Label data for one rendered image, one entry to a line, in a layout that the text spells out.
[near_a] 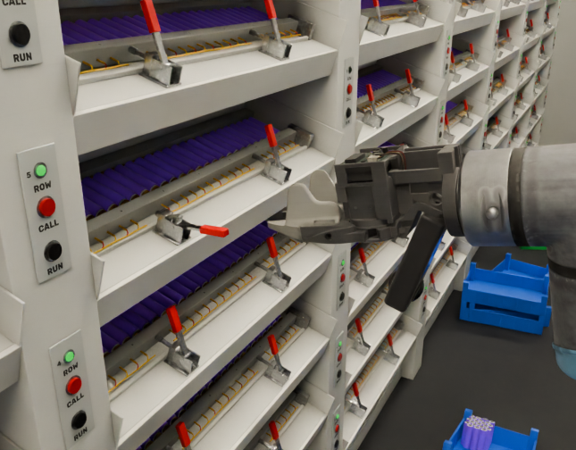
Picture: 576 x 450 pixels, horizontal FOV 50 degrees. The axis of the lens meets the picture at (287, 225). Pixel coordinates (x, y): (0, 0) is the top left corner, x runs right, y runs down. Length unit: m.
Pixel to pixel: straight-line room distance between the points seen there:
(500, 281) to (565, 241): 2.09
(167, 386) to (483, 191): 0.49
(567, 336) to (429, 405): 1.47
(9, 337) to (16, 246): 0.09
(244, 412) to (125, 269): 0.45
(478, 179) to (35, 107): 0.39
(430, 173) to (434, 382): 1.61
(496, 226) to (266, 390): 0.67
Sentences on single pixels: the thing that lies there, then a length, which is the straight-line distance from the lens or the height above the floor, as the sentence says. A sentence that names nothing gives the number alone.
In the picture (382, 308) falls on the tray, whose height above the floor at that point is 0.37.
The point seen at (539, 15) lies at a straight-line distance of 3.85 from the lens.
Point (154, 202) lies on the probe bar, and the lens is 0.81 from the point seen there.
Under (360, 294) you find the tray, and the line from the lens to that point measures 1.46.
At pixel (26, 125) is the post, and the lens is 0.57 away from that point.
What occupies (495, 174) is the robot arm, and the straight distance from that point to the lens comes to 0.57.
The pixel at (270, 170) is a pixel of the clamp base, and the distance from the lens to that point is 0.99.
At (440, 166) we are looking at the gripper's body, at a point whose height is 1.08.
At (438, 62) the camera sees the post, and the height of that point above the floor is 1.02.
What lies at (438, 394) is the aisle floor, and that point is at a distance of 2.12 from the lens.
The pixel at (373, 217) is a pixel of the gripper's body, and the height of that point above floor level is 1.02.
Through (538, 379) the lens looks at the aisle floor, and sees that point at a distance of 2.28.
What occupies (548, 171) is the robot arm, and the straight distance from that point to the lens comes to 0.56.
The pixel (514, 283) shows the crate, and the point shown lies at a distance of 2.66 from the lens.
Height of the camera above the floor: 1.24
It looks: 22 degrees down
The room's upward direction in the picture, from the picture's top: straight up
